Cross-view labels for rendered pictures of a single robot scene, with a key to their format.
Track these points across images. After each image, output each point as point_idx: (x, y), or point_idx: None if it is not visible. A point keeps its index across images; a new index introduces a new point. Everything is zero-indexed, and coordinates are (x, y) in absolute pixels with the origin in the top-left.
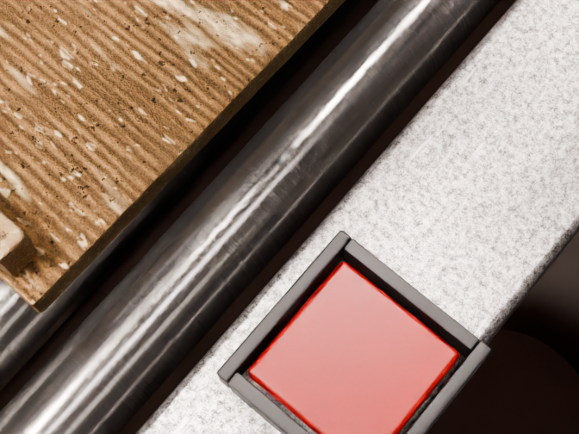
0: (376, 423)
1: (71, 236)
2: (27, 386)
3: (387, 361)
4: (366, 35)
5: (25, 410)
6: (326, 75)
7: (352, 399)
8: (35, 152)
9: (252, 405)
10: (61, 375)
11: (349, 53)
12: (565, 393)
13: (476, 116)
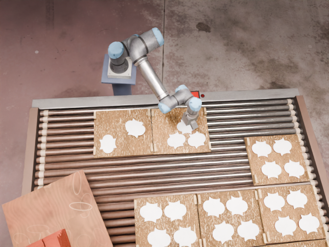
0: (196, 92)
1: (201, 108)
2: (207, 107)
3: (193, 94)
4: (180, 107)
5: (208, 105)
6: (184, 107)
7: (196, 94)
8: (199, 112)
9: (199, 97)
10: (205, 105)
11: (182, 107)
12: None
13: None
